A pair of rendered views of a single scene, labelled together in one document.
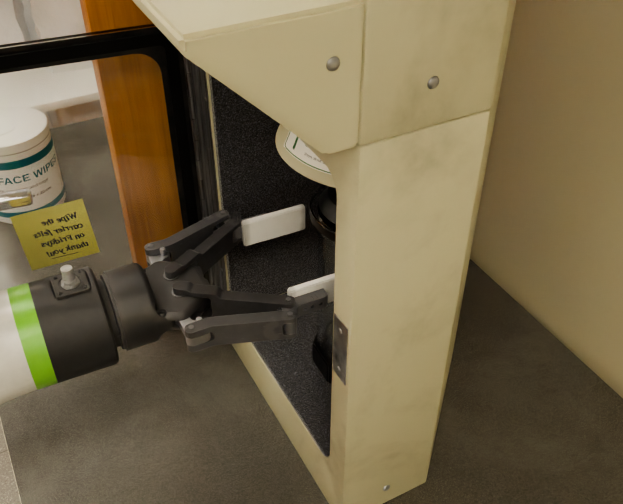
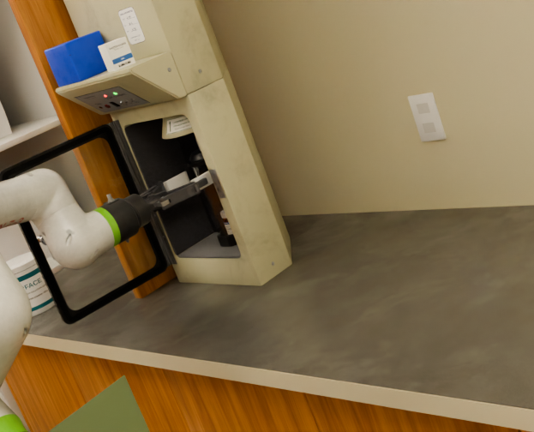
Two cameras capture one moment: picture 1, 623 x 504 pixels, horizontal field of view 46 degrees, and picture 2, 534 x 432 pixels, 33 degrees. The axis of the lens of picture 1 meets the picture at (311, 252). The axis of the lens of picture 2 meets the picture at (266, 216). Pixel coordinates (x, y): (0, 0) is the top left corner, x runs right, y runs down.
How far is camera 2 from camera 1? 1.52 m
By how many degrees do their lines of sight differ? 26
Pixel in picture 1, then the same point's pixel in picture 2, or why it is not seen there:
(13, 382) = (106, 233)
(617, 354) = (361, 200)
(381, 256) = (213, 135)
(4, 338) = (98, 217)
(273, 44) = (152, 66)
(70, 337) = (120, 213)
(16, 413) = (94, 339)
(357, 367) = (226, 186)
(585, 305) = (339, 190)
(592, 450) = (360, 227)
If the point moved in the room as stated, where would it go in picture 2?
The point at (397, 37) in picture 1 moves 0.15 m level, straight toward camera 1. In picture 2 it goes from (183, 59) to (189, 63)
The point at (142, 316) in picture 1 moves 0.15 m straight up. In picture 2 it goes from (141, 204) to (116, 141)
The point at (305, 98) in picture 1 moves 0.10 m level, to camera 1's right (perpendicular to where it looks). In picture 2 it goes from (165, 81) to (208, 63)
